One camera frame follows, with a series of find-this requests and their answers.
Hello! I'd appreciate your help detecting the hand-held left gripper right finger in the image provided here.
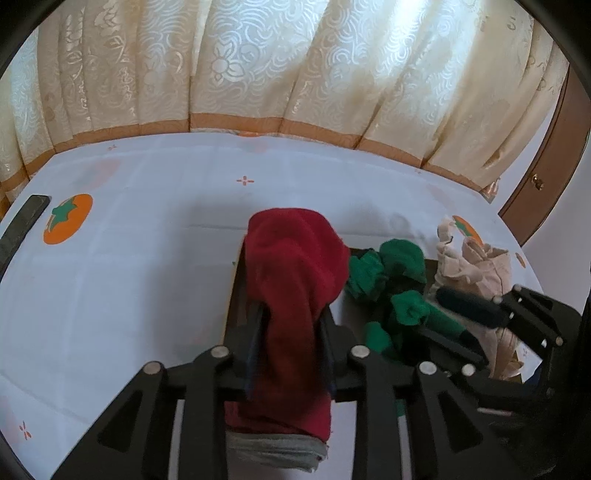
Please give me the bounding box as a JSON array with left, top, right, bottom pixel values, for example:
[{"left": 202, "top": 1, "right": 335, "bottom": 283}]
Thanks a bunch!
[{"left": 318, "top": 310, "right": 520, "bottom": 480}]

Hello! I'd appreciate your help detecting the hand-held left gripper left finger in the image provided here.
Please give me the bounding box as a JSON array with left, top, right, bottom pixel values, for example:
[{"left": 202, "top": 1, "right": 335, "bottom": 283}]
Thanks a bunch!
[{"left": 53, "top": 302, "right": 266, "bottom": 480}]

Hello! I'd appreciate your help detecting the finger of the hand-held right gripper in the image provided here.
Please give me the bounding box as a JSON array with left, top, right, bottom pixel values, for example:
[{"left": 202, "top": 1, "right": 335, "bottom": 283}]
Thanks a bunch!
[
  {"left": 416, "top": 320, "right": 491, "bottom": 377},
  {"left": 436, "top": 285, "right": 566, "bottom": 352}
]

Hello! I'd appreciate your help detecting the beige lace garment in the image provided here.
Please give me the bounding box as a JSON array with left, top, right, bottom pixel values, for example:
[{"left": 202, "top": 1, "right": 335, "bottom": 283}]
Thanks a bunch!
[{"left": 422, "top": 217, "right": 527, "bottom": 381}]

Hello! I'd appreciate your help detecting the shallow cream box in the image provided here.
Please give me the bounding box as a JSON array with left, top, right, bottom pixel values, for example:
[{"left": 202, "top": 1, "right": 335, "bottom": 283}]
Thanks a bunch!
[{"left": 222, "top": 237, "right": 527, "bottom": 384}]

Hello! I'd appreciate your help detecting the green garment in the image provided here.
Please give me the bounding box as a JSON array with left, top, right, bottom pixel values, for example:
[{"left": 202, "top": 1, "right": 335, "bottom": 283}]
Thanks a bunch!
[
  {"left": 362, "top": 290, "right": 467, "bottom": 356},
  {"left": 346, "top": 239, "right": 428, "bottom": 301}
]

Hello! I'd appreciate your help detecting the dark red garment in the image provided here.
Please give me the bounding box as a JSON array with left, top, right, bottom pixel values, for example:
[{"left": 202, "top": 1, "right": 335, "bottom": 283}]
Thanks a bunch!
[{"left": 224, "top": 208, "right": 352, "bottom": 441}]

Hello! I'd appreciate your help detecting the grey folded garment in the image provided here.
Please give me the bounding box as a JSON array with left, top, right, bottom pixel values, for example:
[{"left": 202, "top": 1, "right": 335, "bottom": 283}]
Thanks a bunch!
[{"left": 225, "top": 429, "right": 329, "bottom": 480}]

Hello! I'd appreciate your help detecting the brown wooden door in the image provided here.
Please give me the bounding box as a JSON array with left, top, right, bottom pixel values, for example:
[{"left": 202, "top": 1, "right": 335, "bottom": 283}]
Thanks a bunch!
[{"left": 499, "top": 69, "right": 591, "bottom": 247}]

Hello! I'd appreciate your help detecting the white tablecloth with orange print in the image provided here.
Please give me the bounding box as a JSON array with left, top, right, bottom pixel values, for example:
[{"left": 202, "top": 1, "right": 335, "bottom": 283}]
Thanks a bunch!
[{"left": 0, "top": 131, "right": 546, "bottom": 480}]

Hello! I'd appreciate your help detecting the cream orange patterned curtain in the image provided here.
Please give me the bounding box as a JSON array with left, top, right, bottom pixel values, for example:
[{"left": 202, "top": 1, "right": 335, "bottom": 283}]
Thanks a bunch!
[{"left": 0, "top": 0, "right": 571, "bottom": 204}]

